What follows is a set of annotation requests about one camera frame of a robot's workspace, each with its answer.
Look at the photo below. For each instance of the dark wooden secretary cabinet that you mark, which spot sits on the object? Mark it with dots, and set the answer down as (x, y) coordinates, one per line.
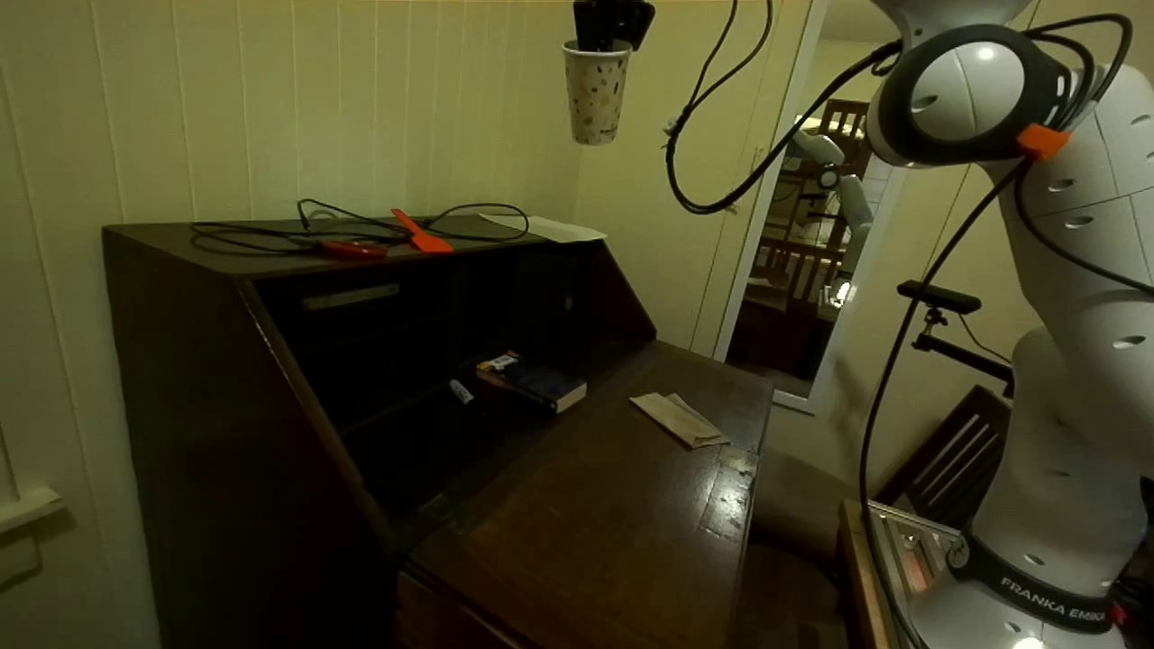
(578, 526)

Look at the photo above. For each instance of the dark slatted chair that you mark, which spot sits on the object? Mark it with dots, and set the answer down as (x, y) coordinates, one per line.
(957, 462)

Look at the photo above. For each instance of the dark book with white pages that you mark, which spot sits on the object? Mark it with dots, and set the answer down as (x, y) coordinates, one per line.
(537, 384)

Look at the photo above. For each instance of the small white pen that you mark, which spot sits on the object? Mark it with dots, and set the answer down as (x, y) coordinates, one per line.
(463, 390)

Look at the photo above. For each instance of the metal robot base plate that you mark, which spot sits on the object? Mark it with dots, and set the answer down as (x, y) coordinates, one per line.
(925, 599)

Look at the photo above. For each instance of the black camera on stand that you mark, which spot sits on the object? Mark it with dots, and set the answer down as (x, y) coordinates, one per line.
(938, 296)

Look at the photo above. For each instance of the light wooden robot table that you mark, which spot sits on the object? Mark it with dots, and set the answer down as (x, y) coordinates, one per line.
(860, 587)

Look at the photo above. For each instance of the white door frame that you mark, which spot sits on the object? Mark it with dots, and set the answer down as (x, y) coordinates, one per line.
(769, 203)

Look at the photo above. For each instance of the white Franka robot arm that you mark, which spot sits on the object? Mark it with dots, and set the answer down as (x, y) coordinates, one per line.
(1082, 360)

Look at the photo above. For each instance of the white paper sheet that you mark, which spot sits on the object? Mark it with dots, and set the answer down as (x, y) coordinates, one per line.
(566, 229)

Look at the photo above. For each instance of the speckled white paper cup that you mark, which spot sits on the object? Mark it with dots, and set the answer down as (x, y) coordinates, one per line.
(596, 103)

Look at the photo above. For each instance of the white paper envelope stack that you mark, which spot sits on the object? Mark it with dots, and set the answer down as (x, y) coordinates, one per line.
(680, 419)

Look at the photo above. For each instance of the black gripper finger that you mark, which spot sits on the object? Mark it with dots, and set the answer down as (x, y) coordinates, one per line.
(638, 20)
(596, 22)

